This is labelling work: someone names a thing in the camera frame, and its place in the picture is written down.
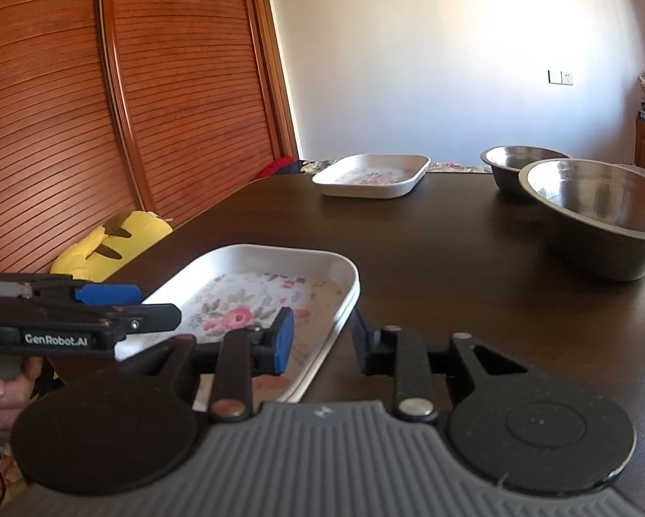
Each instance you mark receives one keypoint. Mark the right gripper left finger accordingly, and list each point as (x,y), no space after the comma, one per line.
(246,353)

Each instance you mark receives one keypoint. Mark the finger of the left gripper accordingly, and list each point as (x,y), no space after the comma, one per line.
(108,294)
(143,319)

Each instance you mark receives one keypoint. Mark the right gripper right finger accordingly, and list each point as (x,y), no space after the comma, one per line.
(398,353)

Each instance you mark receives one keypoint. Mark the floral white tray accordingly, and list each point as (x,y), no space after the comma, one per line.
(246,285)
(372,176)

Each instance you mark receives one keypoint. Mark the small steel bowl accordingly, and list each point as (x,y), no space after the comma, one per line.
(506,163)

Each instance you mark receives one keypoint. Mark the large steel bowl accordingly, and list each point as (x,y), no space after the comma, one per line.
(595,213)

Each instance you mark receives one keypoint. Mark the person's left hand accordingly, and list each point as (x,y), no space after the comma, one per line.
(16,393)

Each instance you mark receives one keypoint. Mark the yellow plush toy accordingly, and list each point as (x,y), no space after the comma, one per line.
(109,247)

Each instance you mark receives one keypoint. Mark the red cloth on bed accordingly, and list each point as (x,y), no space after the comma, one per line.
(276,166)

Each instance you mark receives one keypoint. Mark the floral bed quilt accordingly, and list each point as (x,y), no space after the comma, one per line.
(313,167)

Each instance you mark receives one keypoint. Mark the wooden slatted wardrobe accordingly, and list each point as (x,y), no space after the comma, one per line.
(107,106)

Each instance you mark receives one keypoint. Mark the white wall switch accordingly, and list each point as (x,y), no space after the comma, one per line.
(560,77)

